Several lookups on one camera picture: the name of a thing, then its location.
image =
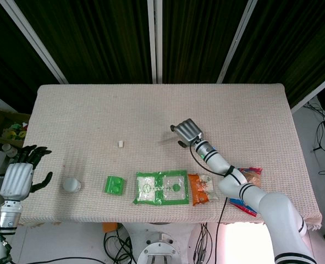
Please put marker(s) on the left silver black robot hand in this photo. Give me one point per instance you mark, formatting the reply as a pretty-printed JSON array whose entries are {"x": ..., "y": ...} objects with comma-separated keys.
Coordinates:
[{"x": 16, "y": 178}]

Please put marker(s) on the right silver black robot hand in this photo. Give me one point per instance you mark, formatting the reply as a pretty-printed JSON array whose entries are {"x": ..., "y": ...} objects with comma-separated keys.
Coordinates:
[{"x": 188, "y": 130}]

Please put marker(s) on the small white cylinder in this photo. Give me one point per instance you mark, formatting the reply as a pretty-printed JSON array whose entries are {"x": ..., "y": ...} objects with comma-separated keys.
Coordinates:
[{"x": 120, "y": 144}]

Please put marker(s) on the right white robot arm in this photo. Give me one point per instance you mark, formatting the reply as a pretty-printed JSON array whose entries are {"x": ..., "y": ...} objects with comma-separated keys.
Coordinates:
[{"x": 275, "y": 209}]

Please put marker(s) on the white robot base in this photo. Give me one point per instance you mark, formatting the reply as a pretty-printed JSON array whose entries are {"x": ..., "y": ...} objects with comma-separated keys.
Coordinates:
[{"x": 159, "y": 247}]

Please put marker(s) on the small white bottle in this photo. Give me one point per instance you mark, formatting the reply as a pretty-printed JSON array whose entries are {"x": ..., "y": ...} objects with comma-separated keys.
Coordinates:
[{"x": 8, "y": 149}]

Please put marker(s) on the beige waffle tablecloth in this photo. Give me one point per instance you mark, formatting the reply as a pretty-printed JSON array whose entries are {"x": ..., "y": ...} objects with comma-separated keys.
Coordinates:
[{"x": 151, "y": 110}]

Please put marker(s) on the yellow green toys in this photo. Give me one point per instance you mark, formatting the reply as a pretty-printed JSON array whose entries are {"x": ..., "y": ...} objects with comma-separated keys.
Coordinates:
[{"x": 13, "y": 133}]

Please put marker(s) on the white round cup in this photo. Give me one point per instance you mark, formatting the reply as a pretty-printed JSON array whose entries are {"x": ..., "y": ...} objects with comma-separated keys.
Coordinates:
[{"x": 71, "y": 184}]

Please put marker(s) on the orange white snack bag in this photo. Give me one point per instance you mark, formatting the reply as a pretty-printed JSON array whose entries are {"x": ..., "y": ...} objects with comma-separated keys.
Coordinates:
[{"x": 199, "y": 189}]

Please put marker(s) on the green clear plastic bag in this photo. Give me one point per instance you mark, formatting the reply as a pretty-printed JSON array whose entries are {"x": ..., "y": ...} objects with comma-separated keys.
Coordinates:
[{"x": 147, "y": 188}]

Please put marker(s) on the blue red snack bag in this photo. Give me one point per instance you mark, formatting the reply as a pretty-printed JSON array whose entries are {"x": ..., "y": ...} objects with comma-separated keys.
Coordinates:
[{"x": 254, "y": 177}]

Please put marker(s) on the green toy building block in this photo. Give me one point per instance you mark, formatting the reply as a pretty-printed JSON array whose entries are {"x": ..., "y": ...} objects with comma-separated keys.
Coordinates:
[{"x": 115, "y": 186}]

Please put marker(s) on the dark green partition panel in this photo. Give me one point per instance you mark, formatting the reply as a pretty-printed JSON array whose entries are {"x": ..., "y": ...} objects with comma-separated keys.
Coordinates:
[
  {"x": 297, "y": 41},
  {"x": 195, "y": 35},
  {"x": 2, "y": 55},
  {"x": 96, "y": 38}
]

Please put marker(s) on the orange flat item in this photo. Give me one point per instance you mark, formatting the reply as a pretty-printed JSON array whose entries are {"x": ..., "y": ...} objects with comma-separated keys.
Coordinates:
[{"x": 110, "y": 227}]

